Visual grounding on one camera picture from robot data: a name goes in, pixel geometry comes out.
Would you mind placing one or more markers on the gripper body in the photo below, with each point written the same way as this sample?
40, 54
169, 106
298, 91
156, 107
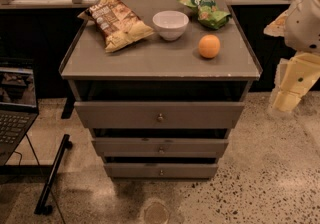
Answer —
304, 23

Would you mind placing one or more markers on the white bowl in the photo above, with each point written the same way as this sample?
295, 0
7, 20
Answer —
170, 25

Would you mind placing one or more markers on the grey bottom drawer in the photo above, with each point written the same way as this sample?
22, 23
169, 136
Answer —
174, 171

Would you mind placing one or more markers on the black laptop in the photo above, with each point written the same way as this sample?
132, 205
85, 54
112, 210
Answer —
18, 104

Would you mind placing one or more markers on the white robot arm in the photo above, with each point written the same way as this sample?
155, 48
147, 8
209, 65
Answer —
299, 25

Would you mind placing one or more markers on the orange fruit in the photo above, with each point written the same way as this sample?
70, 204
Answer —
209, 46

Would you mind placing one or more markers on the grey drawer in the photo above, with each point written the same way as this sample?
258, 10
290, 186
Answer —
159, 115
174, 171
160, 147

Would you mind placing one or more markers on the grey top drawer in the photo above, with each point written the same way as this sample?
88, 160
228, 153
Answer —
159, 115

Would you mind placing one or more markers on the green snack bag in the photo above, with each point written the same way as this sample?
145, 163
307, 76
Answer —
208, 13

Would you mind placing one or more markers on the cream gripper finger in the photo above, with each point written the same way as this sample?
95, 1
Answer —
283, 101

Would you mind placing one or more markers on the grey drawer cabinet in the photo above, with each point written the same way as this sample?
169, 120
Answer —
154, 70

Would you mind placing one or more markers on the yellow brown chip bag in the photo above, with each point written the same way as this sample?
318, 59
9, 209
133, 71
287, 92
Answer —
119, 25

